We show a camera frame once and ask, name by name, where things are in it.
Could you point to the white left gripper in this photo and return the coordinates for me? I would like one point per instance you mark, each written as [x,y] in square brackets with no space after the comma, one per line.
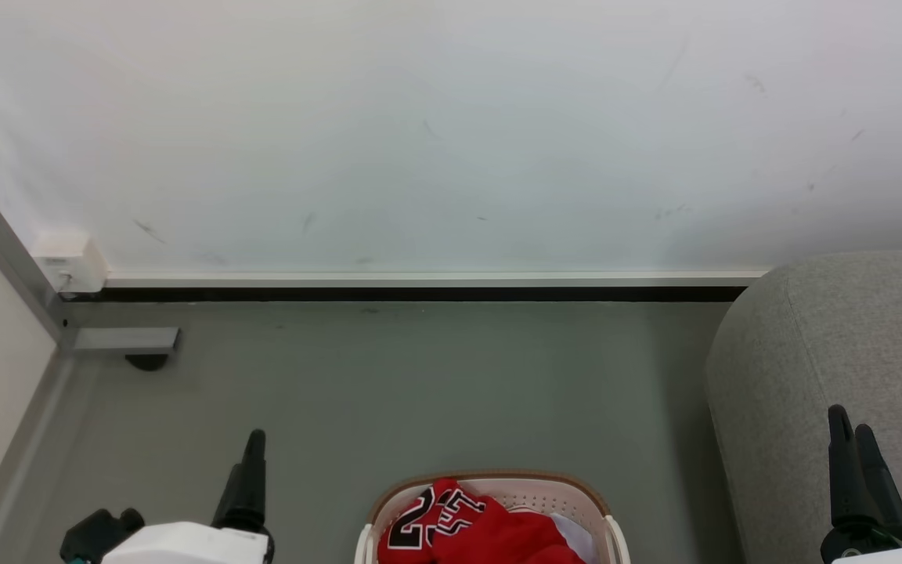
[185,544]

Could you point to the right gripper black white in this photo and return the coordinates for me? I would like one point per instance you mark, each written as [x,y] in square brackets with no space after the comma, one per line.
[866,550]

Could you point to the red basketball jersey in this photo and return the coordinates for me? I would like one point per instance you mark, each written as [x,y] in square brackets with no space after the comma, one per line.
[490,533]

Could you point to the grey fabric sofa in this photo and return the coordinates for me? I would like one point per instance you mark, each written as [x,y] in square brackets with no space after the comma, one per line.
[827,352]

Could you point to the white cloth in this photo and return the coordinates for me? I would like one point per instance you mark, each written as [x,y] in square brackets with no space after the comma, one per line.
[580,540]

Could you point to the black round foot pad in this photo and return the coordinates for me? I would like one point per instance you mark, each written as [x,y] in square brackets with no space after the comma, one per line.
[147,362]

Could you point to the white baseboard strip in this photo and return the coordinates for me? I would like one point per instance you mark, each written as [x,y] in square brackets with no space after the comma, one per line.
[435,279]

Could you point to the white laundry basket brown rim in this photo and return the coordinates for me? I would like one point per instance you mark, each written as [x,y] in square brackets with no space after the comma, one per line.
[545,489]

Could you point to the grey metal frame post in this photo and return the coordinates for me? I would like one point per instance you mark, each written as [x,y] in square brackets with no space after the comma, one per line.
[5,251]

